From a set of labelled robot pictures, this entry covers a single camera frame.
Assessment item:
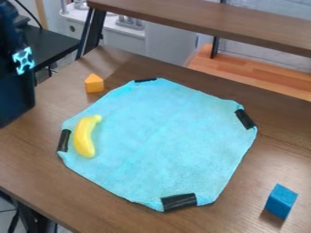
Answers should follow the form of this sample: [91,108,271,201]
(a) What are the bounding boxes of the black side table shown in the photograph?
[13,15,82,85]

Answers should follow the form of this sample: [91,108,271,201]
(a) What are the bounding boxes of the brown wooden table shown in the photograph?
[74,0,311,61]

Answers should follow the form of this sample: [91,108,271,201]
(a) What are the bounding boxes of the yellow toy banana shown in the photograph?
[71,114,104,159]

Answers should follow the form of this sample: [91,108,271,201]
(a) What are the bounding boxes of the orange toy cheese wedge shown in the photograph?
[84,73,106,94]

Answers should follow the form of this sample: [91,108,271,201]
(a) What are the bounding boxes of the white cabinet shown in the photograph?
[58,0,201,67]

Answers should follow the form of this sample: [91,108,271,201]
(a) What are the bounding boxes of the light blue cloth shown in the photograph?
[55,77,259,213]

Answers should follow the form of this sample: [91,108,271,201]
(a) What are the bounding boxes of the blue block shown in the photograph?
[263,183,300,220]

